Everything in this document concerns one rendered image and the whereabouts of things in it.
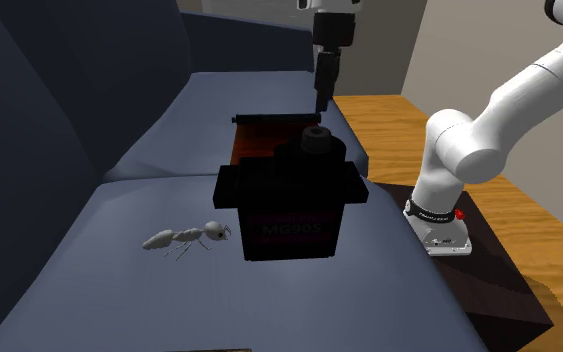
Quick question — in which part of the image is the dark robot stand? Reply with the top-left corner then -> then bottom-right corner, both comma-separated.
372,182 -> 556,352

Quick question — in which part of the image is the black servo motor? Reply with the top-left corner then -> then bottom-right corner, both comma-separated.
212,125 -> 371,263

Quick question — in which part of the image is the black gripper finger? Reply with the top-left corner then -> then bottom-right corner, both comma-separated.
313,45 -> 344,114

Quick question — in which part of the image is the dark blue sofa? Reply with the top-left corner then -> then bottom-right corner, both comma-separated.
0,0 -> 490,352

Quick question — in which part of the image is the dark brown board with black bar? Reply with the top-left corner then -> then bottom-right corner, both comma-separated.
229,111 -> 323,168

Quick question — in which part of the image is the white ant figure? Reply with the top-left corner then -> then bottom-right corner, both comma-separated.
141,220 -> 234,262

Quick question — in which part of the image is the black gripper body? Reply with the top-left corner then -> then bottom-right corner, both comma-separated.
311,11 -> 358,49

